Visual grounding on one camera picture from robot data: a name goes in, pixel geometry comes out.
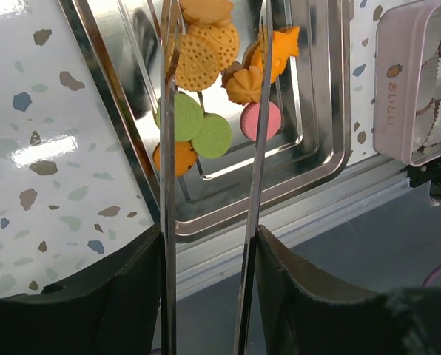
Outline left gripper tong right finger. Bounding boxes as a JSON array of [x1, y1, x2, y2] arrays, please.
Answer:
[[233, 14, 273, 355]]

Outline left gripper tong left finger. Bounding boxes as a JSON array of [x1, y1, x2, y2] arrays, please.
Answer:
[[147, 1, 183, 354]]

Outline flower edged orange cookie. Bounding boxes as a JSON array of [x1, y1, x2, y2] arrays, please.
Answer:
[[180, 0, 234, 25]]

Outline round dotted orange cookie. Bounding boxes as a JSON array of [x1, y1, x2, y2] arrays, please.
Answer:
[[175, 25, 221, 92]]

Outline green sandwich cookie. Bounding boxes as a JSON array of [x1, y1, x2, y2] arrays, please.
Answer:
[[174, 92, 204, 142], [192, 113, 232, 159]]

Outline swirl butter cookie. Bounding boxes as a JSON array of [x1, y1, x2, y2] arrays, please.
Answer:
[[226, 66, 263, 105]]

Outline orange fish cookie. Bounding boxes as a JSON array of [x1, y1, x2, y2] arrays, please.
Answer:
[[249, 26, 300, 83]]

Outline pink sandwich cookie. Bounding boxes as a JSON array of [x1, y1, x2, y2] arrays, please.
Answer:
[[239, 101, 283, 141]]

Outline large steel tray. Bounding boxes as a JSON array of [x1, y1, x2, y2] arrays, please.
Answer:
[[60, 1, 351, 243]]

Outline orange chip cookie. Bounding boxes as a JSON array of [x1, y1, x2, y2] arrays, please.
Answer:
[[152, 139, 199, 178]]

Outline pink cookie tin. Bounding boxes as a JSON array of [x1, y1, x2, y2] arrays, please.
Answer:
[[374, 1, 441, 166]]

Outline aluminium rail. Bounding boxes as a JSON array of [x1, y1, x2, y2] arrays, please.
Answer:
[[177, 155, 408, 300]]

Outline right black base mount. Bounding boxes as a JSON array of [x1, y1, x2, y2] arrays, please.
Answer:
[[407, 157, 441, 207]]

